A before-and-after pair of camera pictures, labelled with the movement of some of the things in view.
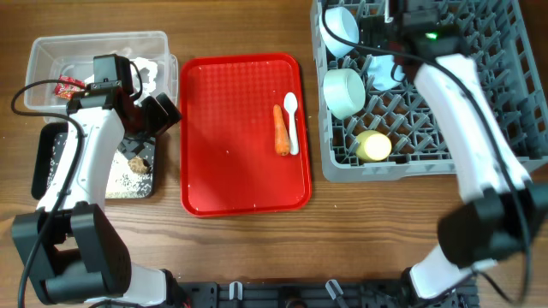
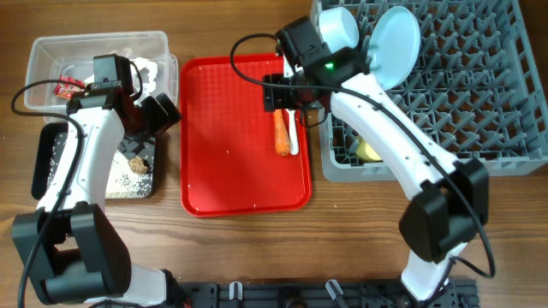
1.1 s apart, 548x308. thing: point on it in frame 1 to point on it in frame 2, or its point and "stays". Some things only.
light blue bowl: [342, 22] stays
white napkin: [148, 69] stays
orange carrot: [282, 140] stays
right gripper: [386, 20] to [276, 97]
